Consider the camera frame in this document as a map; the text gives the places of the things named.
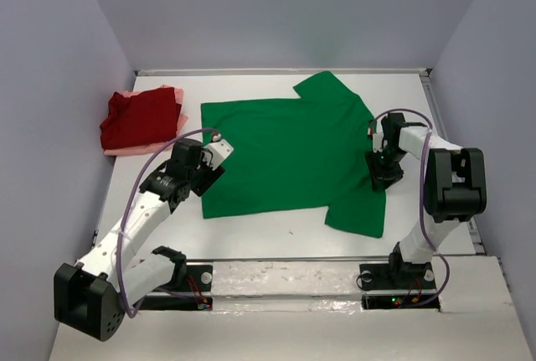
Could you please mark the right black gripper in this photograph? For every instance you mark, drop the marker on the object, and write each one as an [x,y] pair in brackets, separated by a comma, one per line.
[377,172]

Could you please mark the folded dark red t shirt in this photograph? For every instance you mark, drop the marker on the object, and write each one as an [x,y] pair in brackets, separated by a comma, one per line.
[138,120]

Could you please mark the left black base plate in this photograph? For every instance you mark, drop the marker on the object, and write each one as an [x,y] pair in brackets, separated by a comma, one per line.
[193,294]

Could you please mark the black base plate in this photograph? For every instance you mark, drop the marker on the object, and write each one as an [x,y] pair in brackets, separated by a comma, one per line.
[383,288]
[193,294]

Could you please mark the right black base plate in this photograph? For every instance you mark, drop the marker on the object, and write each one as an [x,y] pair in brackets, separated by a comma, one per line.
[383,288]

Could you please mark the green t shirt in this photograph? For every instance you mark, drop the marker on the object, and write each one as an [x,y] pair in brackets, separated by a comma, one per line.
[299,153]

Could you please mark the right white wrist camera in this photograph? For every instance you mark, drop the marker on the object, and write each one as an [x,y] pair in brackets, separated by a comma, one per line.
[376,136]

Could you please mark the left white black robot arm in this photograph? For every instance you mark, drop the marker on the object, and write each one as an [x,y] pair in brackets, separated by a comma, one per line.
[100,289]

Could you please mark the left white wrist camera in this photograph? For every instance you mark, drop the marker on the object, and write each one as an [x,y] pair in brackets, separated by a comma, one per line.
[217,151]

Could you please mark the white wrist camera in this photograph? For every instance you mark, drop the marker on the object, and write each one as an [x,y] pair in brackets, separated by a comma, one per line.
[217,151]
[376,136]

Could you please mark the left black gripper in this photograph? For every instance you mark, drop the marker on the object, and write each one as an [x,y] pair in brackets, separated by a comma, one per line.
[208,178]

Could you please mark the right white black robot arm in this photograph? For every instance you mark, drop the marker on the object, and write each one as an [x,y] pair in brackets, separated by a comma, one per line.
[452,188]

